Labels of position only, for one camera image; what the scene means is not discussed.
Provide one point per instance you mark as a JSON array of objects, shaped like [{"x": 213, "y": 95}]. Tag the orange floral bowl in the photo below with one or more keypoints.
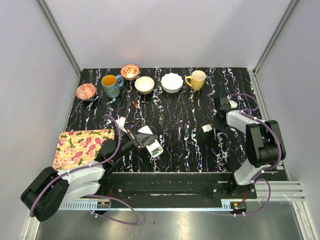
[{"x": 130, "y": 71}]

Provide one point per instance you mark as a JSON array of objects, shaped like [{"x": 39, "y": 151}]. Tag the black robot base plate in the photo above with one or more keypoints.
[{"x": 209, "y": 185}]

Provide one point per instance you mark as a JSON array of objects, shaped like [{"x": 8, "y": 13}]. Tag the white remote control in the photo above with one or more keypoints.
[{"x": 155, "y": 149}]

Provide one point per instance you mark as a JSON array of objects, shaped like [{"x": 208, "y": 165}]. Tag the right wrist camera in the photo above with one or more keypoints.
[{"x": 232, "y": 103}]

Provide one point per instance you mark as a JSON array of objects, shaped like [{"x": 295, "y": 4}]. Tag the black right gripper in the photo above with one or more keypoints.
[{"x": 219, "y": 126}]

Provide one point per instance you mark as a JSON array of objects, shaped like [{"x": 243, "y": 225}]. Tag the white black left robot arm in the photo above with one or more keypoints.
[{"x": 42, "y": 208}]

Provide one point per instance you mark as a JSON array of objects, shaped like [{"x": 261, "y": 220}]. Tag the aluminium table edge rail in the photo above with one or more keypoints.
[{"x": 274, "y": 190}]

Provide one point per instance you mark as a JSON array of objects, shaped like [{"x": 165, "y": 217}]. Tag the red patterned small dish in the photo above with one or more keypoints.
[{"x": 85, "y": 91}]

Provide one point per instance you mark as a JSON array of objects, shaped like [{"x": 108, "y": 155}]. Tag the white scalloped bowl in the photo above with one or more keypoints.
[{"x": 171, "y": 83}]

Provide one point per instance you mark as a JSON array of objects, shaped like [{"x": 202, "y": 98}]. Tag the floral rectangular tray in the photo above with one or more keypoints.
[{"x": 78, "y": 148}]

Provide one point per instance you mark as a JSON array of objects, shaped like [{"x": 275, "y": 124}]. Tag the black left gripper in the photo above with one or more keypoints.
[{"x": 141, "y": 140}]

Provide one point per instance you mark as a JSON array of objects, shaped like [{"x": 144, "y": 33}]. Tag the white battery cover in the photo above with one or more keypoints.
[{"x": 206, "y": 128}]

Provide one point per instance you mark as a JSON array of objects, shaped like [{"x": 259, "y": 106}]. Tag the yellow mug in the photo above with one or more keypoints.
[{"x": 196, "y": 80}]

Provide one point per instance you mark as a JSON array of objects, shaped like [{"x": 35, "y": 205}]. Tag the blue patterned mug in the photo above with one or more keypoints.
[{"x": 112, "y": 85}]

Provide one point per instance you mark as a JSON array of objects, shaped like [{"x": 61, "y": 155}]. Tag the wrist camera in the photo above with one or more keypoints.
[
  {"x": 121, "y": 123},
  {"x": 232, "y": 103}
]

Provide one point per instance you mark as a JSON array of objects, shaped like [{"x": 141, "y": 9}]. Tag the left aluminium frame post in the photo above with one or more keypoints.
[{"x": 59, "y": 36}]

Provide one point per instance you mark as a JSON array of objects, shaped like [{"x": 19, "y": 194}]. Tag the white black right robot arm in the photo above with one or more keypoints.
[{"x": 264, "y": 147}]

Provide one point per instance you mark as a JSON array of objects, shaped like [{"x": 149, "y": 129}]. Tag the cream round bowl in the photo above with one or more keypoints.
[{"x": 144, "y": 85}]

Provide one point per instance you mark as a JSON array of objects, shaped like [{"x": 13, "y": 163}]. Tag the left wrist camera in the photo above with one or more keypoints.
[{"x": 121, "y": 123}]

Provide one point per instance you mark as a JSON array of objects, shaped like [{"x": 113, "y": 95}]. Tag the aluminium corner frame post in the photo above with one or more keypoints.
[{"x": 276, "y": 34}]

